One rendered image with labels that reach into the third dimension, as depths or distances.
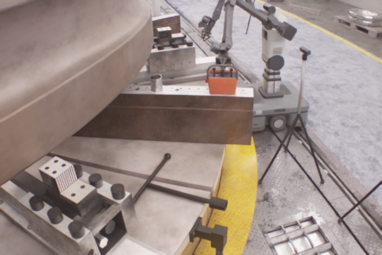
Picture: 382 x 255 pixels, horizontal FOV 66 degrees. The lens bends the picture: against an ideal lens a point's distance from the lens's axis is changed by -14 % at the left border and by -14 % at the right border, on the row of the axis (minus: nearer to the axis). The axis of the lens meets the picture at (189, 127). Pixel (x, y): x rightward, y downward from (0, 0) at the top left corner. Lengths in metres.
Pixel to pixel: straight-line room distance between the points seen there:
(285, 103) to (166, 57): 1.16
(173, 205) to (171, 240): 0.26
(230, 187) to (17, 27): 1.79
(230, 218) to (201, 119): 0.69
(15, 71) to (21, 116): 0.22
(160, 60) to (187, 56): 0.26
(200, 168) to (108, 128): 0.77
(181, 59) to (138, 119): 0.99
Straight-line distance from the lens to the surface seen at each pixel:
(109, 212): 1.42
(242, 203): 2.37
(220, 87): 2.17
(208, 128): 2.31
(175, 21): 4.47
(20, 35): 1.52
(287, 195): 2.46
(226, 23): 2.42
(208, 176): 2.10
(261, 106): 2.98
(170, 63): 3.16
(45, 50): 1.61
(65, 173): 1.44
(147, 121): 2.37
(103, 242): 1.47
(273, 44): 2.92
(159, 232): 1.80
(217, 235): 1.76
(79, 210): 1.41
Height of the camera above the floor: 1.67
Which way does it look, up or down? 32 degrees down
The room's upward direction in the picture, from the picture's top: 3 degrees counter-clockwise
